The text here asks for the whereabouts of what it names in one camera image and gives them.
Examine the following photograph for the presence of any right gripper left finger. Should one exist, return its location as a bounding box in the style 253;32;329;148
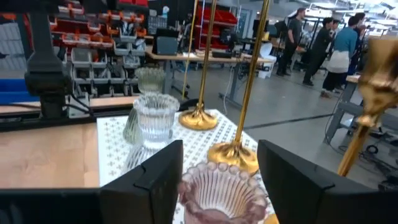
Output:
99;139;185;224

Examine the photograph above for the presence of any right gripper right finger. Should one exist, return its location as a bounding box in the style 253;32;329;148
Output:
257;139;343;224

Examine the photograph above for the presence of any pink ribbed glass candle holder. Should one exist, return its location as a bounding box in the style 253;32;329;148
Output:
177;161;271;224

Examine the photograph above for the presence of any gold metal candlestick holder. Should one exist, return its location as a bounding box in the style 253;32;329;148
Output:
178;0;219;131
206;0;272;175
337;37;398;177

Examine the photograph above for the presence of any clear ribbed glass candle holder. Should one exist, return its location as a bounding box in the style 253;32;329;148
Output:
122;67;166;146
123;92;181;175

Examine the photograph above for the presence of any white perforated raised platform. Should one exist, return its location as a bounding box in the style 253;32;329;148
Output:
96;108;276;224

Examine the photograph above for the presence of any grey metal work table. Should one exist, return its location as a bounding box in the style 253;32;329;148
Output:
323;74;398;147

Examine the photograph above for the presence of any wooden top office desk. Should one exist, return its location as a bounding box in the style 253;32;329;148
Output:
144;45;276;110

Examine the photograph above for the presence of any parts bin storage rack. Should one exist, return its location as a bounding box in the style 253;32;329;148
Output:
49;2;149;96

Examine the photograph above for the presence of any person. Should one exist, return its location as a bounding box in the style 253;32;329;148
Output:
320;15;360;99
276;7;307;77
354;12;368;75
303;17;335;86

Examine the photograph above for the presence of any thin yellow pole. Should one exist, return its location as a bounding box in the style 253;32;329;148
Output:
181;0;199;100

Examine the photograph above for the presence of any blue plastic bin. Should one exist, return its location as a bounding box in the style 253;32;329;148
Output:
0;78;41;105

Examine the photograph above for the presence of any shelf with red bins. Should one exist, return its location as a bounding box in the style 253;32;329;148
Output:
194;4;239;50

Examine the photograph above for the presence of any white hanging cable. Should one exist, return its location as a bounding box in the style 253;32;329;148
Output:
222;67;234;116

